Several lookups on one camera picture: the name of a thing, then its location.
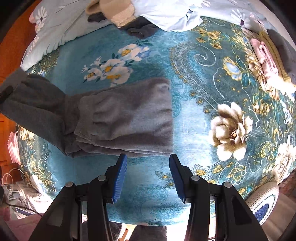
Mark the light blue shirt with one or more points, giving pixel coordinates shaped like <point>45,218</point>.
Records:
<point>170,16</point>

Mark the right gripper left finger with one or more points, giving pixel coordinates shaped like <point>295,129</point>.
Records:
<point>63,218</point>

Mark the pink folded garment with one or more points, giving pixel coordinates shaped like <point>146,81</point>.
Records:
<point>265,58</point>

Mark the dark grey small garment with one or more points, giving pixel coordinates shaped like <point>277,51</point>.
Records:
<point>140,27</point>

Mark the light blue floral quilt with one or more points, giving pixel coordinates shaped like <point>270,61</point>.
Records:
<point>58,22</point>

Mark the orange wooden bed frame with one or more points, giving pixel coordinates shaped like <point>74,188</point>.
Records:
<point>13,46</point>

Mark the grey sweatpants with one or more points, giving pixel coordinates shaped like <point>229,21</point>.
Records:
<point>133,119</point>

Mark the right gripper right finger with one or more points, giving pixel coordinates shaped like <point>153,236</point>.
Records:
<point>234,219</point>

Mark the teal floral blanket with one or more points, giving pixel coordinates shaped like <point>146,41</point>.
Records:
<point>209,65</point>

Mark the beige garment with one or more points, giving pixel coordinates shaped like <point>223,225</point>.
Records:
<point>119,12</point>

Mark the white blue slipper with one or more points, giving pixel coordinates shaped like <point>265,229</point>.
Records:
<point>263,200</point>

